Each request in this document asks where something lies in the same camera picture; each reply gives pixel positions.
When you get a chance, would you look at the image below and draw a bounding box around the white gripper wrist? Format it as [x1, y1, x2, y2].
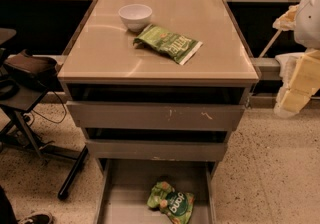
[272, 5, 320, 118]

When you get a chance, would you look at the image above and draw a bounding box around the green rice chip bag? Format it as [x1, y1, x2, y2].
[147, 181, 195, 224]

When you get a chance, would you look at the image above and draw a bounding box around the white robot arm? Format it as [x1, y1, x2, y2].
[273, 0, 320, 118]

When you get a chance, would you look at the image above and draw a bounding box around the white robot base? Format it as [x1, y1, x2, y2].
[275, 52, 303, 82]

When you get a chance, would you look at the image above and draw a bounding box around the grey top drawer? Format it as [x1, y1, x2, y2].
[67, 101, 244, 131]

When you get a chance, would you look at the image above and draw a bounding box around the grey drawer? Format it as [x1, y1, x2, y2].
[86, 140, 227, 162]
[67, 101, 244, 131]
[93, 159, 216, 224]

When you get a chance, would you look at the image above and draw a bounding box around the green kettle chip bag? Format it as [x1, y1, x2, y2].
[133, 24, 203, 65]

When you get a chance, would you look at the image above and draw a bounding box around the grey drawer cabinet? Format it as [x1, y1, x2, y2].
[57, 0, 260, 224]

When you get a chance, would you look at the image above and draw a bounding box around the grey bottom drawer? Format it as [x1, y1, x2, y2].
[93, 159, 216, 224]

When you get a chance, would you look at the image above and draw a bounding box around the grey middle drawer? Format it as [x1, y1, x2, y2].
[86, 140, 227, 162]

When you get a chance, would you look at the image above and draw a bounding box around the white stick with knob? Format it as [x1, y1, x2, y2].
[258, 30, 282, 58]

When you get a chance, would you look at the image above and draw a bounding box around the white bowl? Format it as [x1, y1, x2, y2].
[118, 4, 153, 32]

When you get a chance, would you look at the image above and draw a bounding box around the black chair with stand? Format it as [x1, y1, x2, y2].
[0, 27, 90, 201]

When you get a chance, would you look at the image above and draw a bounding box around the black shoe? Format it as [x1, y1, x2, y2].
[18, 212, 53, 224]

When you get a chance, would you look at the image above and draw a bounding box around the dark trouser leg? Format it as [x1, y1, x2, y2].
[0, 186, 17, 224]

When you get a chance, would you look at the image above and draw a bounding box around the black cable on floor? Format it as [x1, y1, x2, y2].
[31, 90, 69, 125]

